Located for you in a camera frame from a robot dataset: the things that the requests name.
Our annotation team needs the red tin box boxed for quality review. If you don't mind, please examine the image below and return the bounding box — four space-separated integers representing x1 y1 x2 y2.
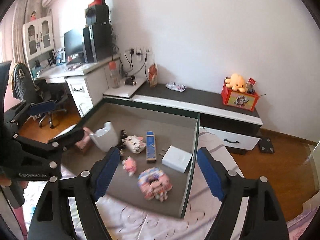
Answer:
221 79 260 112

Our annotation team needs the white glass-door cabinet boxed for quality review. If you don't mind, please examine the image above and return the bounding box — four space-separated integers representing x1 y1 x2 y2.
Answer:
22 16 54 60

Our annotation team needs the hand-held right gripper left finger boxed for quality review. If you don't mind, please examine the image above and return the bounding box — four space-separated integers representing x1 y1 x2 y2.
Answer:
26 146 121 240

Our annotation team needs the white desk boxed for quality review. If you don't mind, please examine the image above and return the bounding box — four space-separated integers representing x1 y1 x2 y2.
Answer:
34 56 122 118

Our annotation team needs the small dark figurine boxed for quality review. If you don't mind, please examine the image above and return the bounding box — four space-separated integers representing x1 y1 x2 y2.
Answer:
119 130 128 160

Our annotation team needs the black floor scale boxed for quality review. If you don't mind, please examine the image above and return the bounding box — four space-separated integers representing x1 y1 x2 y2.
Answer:
259 137 275 154

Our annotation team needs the orange printed bag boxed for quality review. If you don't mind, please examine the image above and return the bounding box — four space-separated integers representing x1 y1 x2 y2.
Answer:
148 63 158 88

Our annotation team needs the white striped quilt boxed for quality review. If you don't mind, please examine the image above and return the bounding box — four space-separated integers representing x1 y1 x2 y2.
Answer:
25 126 250 240

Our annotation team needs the black box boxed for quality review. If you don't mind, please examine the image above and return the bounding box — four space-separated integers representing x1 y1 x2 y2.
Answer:
85 4 110 26

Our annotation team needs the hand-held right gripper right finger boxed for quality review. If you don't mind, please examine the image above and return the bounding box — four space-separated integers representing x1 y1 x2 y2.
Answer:
196 147 290 240

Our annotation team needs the white charger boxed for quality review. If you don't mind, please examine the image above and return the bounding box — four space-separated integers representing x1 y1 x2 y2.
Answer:
159 145 193 173

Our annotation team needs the black power cable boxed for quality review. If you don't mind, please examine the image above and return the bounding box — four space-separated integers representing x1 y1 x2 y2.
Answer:
124 50 134 77
136 52 148 79

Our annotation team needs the black computer monitor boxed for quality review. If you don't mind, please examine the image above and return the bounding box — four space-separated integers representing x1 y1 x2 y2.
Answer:
64 28 84 59

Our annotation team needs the blue white box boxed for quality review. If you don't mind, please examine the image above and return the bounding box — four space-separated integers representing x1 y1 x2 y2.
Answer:
55 49 66 64

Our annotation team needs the pink storage box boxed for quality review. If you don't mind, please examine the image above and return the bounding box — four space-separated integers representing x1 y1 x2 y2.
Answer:
60 97 200 219

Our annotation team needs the black office chair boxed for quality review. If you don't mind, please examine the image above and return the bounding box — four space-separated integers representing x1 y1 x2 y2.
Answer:
9 63 69 129

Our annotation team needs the yellow octopus plush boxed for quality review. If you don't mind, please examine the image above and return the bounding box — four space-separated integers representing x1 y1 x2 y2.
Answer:
225 73 248 92

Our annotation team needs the beige curtain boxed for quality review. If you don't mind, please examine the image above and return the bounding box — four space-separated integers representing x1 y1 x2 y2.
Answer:
11 0 53 63

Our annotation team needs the black white low cabinet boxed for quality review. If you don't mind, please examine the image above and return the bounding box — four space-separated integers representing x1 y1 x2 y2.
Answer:
131 82 263 155

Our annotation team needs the person's left hand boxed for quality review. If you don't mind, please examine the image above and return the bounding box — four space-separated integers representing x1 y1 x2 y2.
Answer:
0 177 28 189

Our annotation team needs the small pink block figure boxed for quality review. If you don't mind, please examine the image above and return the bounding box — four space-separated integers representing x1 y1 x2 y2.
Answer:
122 156 137 177

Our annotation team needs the white printed packet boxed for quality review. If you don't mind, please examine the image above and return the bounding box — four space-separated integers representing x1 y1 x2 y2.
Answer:
165 82 187 92

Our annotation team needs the small figure red tag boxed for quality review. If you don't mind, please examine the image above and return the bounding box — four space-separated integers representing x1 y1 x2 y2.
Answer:
246 77 258 94

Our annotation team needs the white cup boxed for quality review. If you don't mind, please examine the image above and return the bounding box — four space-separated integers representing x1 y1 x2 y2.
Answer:
89 121 118 153

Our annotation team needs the black computer tower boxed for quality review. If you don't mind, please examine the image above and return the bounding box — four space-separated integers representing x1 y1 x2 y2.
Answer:
82 24 113 63

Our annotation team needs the white block figure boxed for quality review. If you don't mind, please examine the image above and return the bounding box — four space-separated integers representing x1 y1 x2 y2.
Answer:
124 135 147 154

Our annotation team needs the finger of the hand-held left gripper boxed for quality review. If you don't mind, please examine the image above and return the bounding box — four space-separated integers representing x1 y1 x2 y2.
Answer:
4 100 56 126
12 127 86 170

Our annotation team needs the blue rectangular box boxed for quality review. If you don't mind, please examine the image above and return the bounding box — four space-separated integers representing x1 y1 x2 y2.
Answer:
145 131 157 162

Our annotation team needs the large pink block figure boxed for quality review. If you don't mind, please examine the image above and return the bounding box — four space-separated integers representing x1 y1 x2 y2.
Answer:
137 167 173 202

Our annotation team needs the clear bottle orange cap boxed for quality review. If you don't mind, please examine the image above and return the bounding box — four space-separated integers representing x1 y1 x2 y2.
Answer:
108 60 120 88

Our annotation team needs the pink printed bedding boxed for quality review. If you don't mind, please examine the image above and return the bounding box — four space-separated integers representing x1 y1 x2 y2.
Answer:
286 207 320 240

